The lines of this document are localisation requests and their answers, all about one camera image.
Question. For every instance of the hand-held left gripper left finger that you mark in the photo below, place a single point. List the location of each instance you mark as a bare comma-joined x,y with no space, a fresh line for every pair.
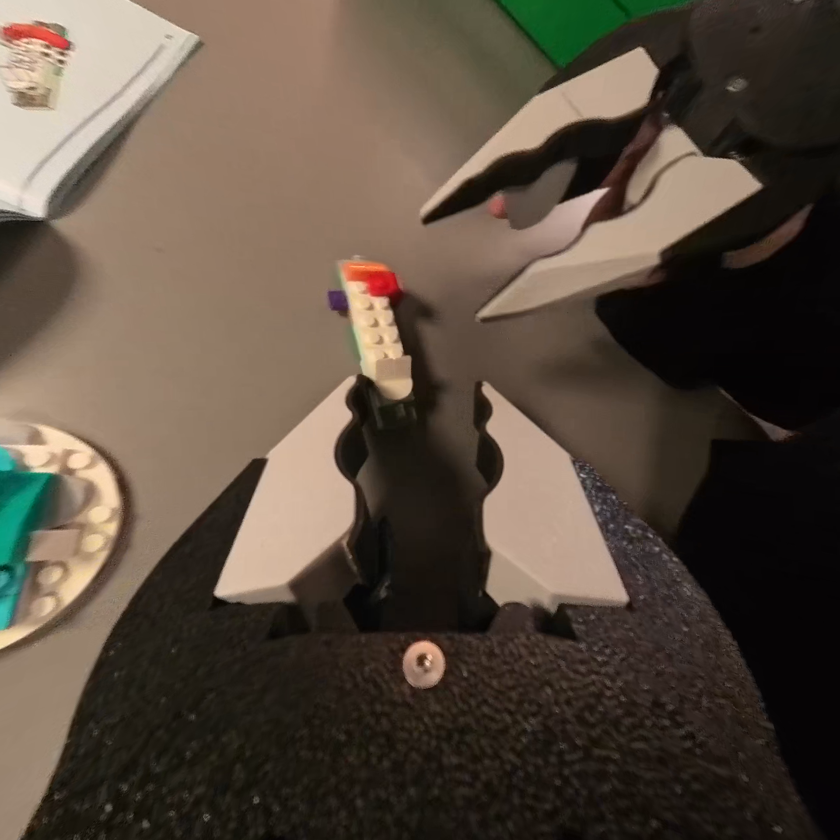
295,512

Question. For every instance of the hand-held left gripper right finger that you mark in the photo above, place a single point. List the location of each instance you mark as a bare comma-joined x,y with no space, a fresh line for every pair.
544,525

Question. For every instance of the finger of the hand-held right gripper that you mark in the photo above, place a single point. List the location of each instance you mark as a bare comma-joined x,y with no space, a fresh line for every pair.
656,223
558,111

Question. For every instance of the white lego strip assembly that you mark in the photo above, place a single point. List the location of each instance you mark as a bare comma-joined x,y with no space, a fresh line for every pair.
377,321

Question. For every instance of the person's right forearm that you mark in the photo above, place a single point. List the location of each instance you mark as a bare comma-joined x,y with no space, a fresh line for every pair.
722,328

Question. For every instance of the round white lego base assembly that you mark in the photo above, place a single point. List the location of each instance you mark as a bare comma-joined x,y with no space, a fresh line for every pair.
85,525

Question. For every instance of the open lego instruction booklet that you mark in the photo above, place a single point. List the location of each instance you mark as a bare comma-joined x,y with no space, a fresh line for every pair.
98,98

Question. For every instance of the person's right hand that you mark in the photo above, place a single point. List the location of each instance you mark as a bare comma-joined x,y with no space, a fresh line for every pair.
768,246

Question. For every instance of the green plastic bin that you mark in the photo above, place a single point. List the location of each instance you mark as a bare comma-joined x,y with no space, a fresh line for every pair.
558,26

